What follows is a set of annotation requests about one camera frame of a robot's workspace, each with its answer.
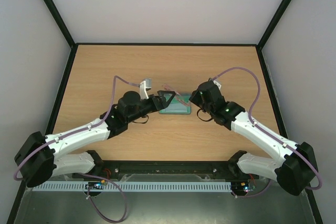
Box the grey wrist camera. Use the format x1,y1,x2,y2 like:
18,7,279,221
209,78,222,89
139,78,152,100

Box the pink transparent sunglasses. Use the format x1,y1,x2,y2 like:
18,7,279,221
162,83,191,106

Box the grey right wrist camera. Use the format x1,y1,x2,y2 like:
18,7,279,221
209,78,222,89

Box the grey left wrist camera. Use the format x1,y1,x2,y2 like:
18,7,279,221
139,78,152,100

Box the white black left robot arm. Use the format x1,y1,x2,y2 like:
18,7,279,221
14,90,175,188

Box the light blue slotted cable duct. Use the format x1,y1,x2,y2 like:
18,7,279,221
33,181,232,193

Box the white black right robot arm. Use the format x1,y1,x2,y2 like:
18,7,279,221
190,80,318,196

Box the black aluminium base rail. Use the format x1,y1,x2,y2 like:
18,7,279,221
87,161,239,180

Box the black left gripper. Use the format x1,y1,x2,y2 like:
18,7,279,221
127,91,176,124

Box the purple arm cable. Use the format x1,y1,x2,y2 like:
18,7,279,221
13,76,141,222
211,67,323,199

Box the black enclosure frame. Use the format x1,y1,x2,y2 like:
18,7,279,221
7,0,323,223

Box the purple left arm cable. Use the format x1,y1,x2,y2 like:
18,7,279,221
13,76,141,222

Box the grey glasses case green lining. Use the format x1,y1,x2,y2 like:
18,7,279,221
159,93,191,115

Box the light blue cleaning cloth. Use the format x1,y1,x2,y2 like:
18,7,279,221
165,99,189,113

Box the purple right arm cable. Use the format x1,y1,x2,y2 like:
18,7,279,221
211,67,323,199

